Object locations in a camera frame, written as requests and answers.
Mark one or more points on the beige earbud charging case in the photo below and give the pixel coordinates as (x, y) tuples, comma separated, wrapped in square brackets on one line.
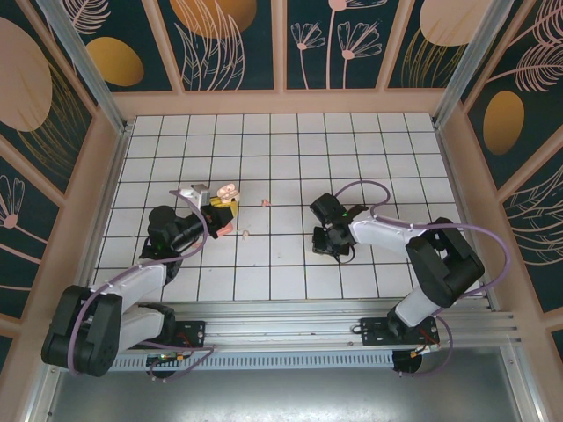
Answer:
[(228, 192)]

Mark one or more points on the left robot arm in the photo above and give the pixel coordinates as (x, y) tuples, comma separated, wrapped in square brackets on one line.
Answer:
[(132, 277)]

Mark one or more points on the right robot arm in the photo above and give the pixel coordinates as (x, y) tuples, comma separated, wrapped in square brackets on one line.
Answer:
[(382, 230)]

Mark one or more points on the small green circuit board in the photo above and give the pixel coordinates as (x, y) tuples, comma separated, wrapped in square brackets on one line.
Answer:
[(165, 358)]

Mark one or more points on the grey metal sheet panel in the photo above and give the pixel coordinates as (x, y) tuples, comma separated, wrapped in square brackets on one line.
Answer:
[(281, 395)]

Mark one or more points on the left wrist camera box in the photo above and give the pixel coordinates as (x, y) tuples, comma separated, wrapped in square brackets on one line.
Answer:
[(195, 191)]

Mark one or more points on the aluminium side rail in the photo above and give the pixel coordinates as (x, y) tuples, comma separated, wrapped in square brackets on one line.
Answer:
[(444, 151), (122, 149)]

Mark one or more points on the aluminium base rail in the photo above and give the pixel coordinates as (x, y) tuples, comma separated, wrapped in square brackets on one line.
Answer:
[(281, 321)]

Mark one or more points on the aluminium frame post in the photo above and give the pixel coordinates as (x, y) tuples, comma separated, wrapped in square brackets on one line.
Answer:
[(90, 66), (463, 66)]

